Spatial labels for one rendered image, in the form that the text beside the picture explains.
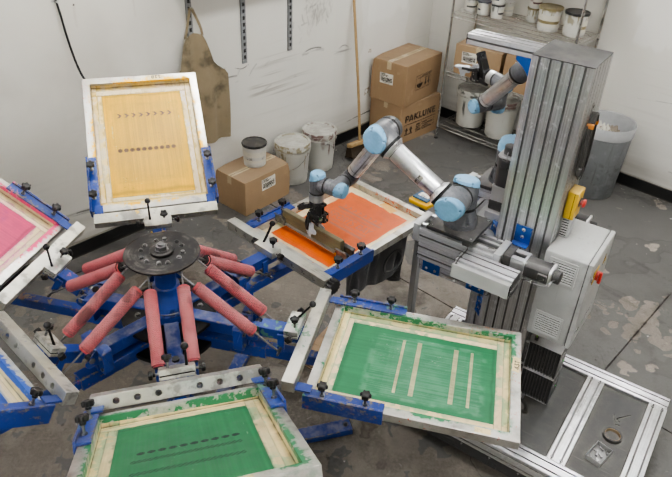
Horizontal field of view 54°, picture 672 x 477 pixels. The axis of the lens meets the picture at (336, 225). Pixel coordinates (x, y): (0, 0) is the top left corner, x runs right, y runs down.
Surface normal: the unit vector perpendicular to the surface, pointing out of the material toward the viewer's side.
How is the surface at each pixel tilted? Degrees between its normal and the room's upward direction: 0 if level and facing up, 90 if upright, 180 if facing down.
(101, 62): 90
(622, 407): 0
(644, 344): 0
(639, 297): 0
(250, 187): 90
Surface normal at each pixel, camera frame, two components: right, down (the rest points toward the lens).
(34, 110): 0.73, 0.40
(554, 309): -0.57, 0.43
